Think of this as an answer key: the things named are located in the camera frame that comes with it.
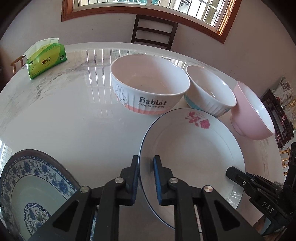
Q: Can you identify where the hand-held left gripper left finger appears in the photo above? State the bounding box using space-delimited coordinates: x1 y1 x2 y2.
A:
28 155 140 241

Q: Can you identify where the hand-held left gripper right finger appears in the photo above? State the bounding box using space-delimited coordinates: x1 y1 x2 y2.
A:
153 155 264 241

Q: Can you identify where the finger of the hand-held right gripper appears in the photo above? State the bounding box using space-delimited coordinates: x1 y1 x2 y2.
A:
226 166 276 198

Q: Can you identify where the white plate with rose print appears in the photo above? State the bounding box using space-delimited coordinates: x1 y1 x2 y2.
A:
138 108 246 230

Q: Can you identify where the white bowl with blue stripe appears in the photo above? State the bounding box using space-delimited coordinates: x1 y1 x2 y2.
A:
184 65 237 117

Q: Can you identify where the blue and white patterned plate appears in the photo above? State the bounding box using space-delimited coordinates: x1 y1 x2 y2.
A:
0 149 97 241

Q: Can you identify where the white bowl with pink base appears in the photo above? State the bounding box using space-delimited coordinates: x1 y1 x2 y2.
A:
109 54 191 115

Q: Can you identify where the dark carved wooden furniture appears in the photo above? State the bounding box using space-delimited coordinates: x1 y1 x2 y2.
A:
260 89 295 150

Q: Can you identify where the newspaper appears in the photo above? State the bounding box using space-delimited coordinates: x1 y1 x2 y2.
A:
273 76 296 105

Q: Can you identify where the green tissue pack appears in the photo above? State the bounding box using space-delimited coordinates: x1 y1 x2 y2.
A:
25 38 68 80

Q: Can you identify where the dark wooden chair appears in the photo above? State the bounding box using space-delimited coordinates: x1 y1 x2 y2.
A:
131 14 178 51

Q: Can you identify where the light wooden chair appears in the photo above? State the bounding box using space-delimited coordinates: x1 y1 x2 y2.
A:
10 55 27 76

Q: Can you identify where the wooden framed window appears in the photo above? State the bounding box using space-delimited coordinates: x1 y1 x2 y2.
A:
61 0 242 44

